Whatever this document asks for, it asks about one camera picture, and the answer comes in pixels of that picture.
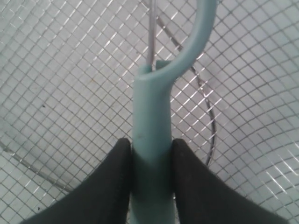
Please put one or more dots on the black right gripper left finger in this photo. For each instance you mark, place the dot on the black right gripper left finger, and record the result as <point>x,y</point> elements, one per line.
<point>103,198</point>

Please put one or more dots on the oval wire mesh basket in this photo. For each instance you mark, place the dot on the oval wire mesh basket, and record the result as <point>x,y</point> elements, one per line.
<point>66,79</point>

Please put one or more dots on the teal handled peeler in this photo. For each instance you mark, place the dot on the teal handled peeler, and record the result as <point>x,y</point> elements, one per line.
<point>152,195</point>

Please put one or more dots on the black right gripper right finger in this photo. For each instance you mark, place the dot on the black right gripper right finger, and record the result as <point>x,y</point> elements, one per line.
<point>203,198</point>

